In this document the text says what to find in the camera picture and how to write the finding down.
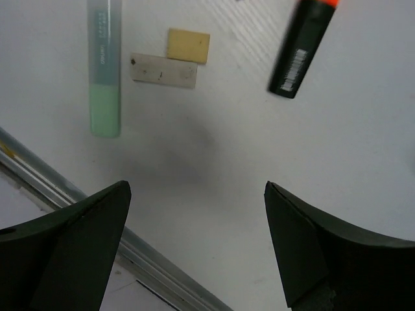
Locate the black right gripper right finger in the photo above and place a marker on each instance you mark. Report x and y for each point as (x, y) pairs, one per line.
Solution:
(326, 263)

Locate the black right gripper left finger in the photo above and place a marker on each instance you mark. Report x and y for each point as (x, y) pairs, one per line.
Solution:
(63, 260)

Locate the green highlighter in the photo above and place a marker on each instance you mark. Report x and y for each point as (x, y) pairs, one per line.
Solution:
(104, 59)

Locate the orange black highlighter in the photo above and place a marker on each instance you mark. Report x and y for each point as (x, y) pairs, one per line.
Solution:
(307, 26)

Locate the grey eraser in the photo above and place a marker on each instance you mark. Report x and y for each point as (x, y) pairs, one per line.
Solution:
(163, 71)

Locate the aluminium table rail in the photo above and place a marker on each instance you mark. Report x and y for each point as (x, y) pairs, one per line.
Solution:
(140, 279)

